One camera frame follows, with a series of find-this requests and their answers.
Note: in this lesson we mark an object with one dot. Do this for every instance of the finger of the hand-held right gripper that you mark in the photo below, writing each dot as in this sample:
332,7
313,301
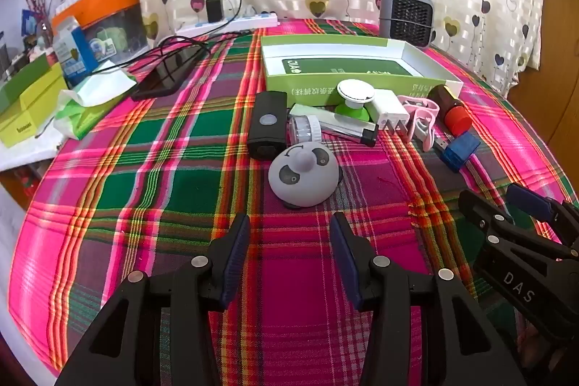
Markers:
529,203
479,209

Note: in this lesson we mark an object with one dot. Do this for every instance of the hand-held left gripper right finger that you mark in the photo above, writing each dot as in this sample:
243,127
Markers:
343,259

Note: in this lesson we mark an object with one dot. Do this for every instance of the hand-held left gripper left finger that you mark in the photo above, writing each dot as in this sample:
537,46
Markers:
235,259

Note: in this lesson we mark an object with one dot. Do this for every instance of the blue usb tester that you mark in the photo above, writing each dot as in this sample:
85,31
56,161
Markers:
461,148

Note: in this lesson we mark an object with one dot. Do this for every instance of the pink plastic clip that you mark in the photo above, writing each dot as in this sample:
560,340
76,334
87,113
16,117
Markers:
427,142
425,102

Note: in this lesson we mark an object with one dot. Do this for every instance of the grey panda massager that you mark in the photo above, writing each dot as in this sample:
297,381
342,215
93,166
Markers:
303,182

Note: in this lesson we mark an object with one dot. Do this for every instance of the brown bottle with red cap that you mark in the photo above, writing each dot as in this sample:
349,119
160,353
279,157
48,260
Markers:
454,119

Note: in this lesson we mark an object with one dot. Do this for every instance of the white roller-head flashlight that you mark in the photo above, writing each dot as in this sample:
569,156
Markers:
343,126

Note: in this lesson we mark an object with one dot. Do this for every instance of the black bike light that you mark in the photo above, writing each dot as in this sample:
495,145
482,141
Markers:
267,123

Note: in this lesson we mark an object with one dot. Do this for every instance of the green and white cardboard box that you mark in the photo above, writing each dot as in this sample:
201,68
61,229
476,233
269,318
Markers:
325,69

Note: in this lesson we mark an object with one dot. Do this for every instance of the pink and green plaid tablecloth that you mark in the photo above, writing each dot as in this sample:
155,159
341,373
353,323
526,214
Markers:
158,209

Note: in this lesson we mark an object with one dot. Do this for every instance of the white power adapter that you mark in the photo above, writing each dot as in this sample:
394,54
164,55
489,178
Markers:
389,105

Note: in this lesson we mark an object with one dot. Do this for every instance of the brown wooden panel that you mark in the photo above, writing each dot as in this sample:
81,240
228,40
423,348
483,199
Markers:
561,51

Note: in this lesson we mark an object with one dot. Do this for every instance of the white disc with green base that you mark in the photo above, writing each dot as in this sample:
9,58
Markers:
355,92

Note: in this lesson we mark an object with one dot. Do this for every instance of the black phone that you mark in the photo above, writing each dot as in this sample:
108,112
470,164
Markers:
163,74

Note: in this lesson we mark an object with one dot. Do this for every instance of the grey portable heater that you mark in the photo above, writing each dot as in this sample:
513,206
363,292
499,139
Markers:
407,17

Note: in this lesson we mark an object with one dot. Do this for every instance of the green tissue pack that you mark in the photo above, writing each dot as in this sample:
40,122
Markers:
86,114

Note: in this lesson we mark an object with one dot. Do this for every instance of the white power strip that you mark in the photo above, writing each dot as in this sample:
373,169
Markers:
253,20

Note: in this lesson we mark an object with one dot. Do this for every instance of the yellow-green carton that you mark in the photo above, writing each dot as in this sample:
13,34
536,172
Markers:
31,119

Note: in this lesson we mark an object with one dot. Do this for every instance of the black charger plug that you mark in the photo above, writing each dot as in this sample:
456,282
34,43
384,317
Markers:
215,9

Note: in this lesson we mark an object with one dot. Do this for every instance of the blue and white carton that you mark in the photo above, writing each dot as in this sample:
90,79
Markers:
74,51

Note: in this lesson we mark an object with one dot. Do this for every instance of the dark green carton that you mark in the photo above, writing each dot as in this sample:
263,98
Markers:
25,85

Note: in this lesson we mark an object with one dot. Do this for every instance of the orange-lidded storage bin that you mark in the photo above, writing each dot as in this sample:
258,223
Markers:
104,1

